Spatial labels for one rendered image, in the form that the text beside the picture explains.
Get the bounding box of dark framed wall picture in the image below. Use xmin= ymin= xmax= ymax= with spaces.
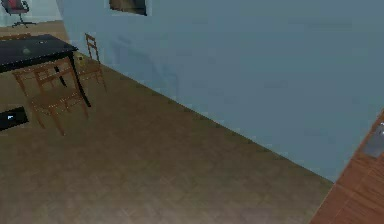
xmin=108 ymin=0 xmax=148 ymax=17

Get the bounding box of black dining table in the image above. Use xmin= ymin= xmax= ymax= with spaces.
xmin=0 ymin=33 xmax=92 ymax=108

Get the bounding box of brown wooden chair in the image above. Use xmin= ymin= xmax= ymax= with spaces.
xmin=75 ymin=32 xmax=108 ymax=93
xmin=12 ymin=56 xmax=90 ymax=137

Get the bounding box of black flat box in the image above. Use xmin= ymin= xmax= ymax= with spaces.
xmin=0 ymin=106 xmax=30 ymax=132

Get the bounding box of red black office chair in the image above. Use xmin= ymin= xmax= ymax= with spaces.
xmin=0 ymin=0 xmax=37 ymax=29

